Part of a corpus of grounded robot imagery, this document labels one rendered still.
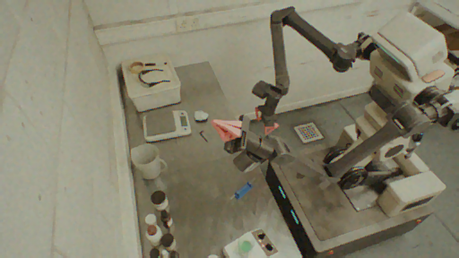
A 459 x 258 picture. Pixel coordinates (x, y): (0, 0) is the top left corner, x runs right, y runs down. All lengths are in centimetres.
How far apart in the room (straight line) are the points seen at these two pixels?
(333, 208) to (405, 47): 107
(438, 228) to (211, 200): 176
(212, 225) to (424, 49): 105
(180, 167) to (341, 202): 103
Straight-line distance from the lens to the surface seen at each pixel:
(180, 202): 142
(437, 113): 125
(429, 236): 257
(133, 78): 187
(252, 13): 206
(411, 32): 124
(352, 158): 123
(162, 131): 164
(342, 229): 189
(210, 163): 152
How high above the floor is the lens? 200
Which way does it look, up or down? 49 degrees down
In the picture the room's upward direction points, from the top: straight up
